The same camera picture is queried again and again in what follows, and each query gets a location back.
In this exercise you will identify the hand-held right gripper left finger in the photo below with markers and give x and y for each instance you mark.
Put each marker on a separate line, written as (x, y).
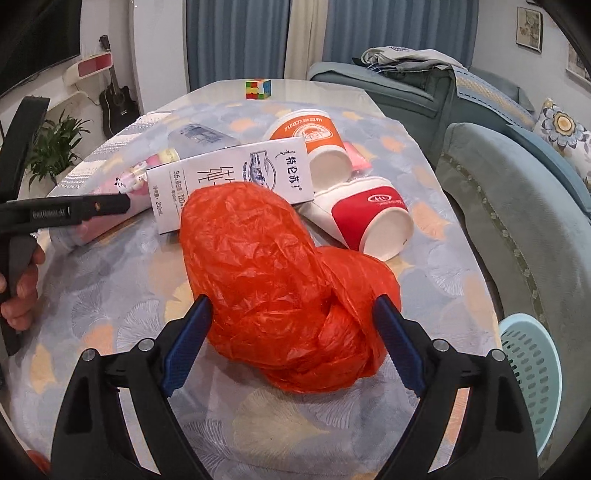
(184, 344)

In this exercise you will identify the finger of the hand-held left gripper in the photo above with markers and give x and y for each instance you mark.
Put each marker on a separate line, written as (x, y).
(104, 206)

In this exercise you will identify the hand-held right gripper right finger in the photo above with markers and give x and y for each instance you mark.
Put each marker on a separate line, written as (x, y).
(399, 345)

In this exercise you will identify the pink drink bottle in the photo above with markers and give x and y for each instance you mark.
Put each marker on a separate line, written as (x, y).
(106, 227)

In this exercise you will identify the orange plastic bag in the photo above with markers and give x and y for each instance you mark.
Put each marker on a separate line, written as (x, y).
(258, 277)

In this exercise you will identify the person's left hand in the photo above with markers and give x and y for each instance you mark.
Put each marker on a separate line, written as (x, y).
(25, 307)

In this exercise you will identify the green potted plant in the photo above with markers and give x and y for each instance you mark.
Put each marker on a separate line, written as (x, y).
(55, 147)

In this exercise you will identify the printed tablecloth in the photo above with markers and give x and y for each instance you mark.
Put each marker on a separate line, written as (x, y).
(115, 295)

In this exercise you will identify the black guitar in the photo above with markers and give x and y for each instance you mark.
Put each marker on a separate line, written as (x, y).
(117, 106)

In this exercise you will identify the clear plastic bottle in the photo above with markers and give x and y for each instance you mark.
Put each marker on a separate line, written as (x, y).
(198, 136)

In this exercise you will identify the white and red shelf box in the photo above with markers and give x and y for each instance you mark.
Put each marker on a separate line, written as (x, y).
(92, 66)

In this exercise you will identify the black television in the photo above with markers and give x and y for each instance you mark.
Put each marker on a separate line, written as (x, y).
(32, 41)

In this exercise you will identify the white milk carton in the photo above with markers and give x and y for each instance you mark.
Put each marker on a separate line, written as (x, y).
(221, 180)

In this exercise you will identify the light blue plastic basket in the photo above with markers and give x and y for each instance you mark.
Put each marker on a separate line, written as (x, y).
(531, 369)

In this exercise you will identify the red paper cup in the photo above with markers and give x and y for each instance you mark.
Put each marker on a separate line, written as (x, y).
(364, 207)

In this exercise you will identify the teal sofa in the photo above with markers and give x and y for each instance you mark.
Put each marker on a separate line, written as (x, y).
(531, 221)

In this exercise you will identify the pink packet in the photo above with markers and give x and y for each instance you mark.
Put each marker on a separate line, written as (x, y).
(358, 159)

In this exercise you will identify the colourful puzzle cube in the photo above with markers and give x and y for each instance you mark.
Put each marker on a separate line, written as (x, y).
(257, 89)

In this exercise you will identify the blue curtain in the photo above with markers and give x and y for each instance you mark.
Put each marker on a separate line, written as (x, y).
(397, 25)
(235, 41)

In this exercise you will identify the orange paper cup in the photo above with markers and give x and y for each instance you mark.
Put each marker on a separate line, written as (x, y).
(304, 134)

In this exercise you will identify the patterned sofa cover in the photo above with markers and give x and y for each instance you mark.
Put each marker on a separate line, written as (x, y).
(489, 92)

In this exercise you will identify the floral cushion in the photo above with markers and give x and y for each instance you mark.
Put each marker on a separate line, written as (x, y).
(561, 124)

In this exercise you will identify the grey clothes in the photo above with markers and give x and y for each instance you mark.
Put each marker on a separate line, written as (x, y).
(406, 57)

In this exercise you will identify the framed wall picture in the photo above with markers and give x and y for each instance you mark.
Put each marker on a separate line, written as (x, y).
(578, 60)
(529, 26)

